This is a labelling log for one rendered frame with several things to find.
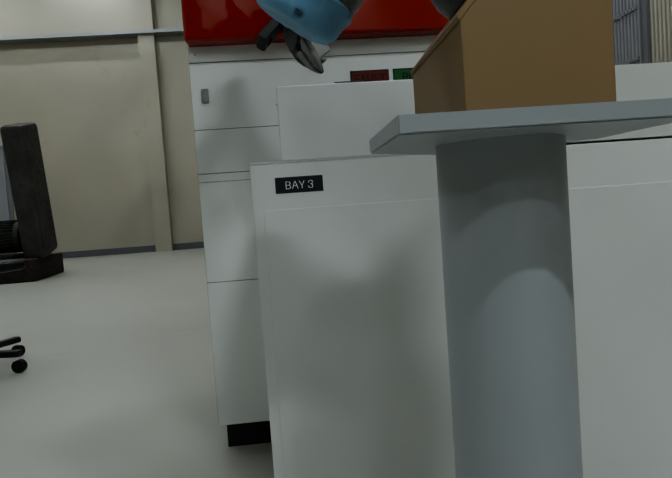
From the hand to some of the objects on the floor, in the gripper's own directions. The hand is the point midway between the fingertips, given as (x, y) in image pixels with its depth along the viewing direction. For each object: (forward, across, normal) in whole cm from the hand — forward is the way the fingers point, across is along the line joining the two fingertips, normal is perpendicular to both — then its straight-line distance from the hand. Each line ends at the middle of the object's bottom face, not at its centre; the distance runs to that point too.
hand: (317, 69), depth 133 cm
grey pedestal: (+120, -24, +48) cm, 132 cm away
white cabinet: (+103, +39, +8) cm, 111 cm away
